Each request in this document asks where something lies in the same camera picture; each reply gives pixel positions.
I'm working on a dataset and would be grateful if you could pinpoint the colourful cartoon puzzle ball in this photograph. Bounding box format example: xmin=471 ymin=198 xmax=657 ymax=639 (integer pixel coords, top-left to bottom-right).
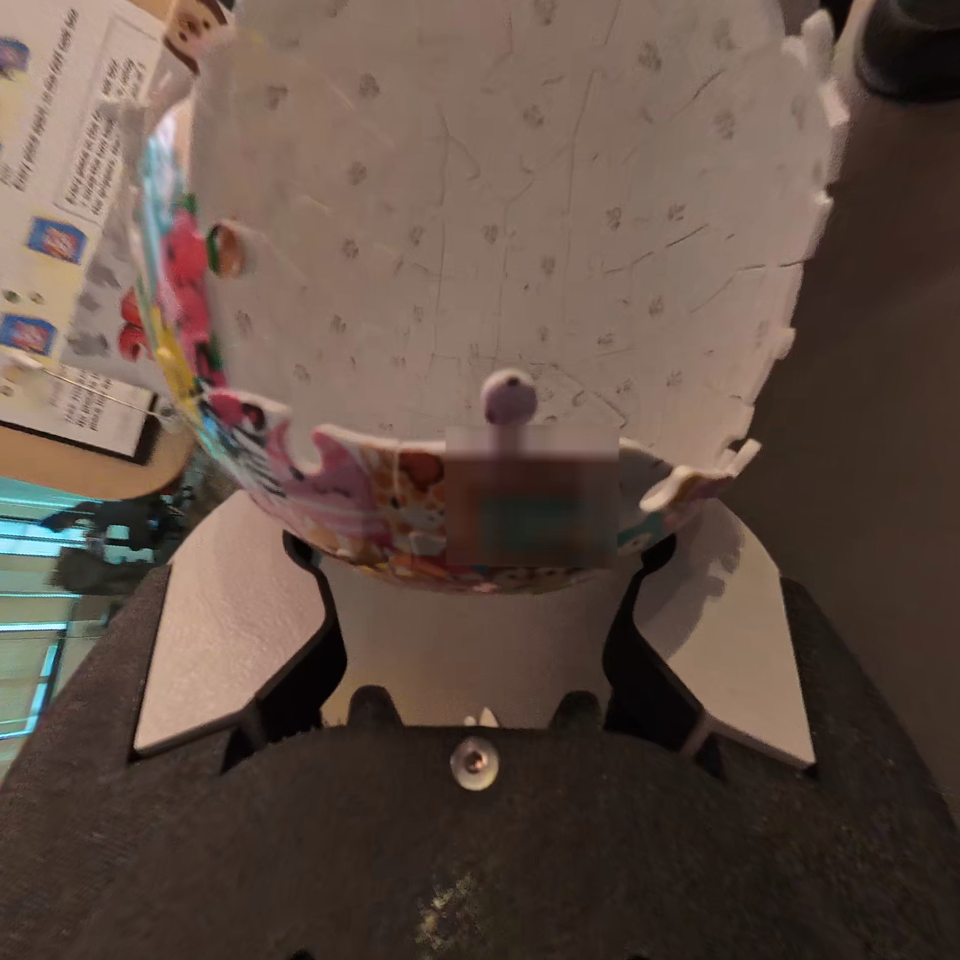
xmin=135 ymin=0 xmax=852 ymax=595

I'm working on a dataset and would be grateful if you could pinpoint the puzzle ball cardboard box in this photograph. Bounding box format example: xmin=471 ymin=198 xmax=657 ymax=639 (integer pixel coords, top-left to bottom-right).
xmin=0 ymin=0 xmax=243 ymax=468

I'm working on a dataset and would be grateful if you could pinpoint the window with metal frame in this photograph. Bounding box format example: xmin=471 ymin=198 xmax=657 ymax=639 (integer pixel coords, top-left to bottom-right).
xmin=0 ymin=480 xmax=181 ymax=781

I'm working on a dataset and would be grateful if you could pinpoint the light wooden rounded board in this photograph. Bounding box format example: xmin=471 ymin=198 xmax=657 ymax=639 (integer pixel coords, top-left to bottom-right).
xmin=0 ymin=423 xmax=198 ymax=502

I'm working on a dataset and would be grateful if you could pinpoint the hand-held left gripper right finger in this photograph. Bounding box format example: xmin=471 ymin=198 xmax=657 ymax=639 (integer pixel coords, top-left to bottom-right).
xmin=602 ymin=498 xmax=817 ymax=770

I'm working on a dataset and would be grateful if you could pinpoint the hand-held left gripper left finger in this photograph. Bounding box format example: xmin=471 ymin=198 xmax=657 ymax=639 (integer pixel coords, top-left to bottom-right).
xmin=133 ymin=491 xmax=349 ymax=757

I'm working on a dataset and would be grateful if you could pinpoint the black round ball stand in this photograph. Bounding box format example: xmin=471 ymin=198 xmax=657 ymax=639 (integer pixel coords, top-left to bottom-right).
xmin=855 ymin=0 xmax=960 ymax=102

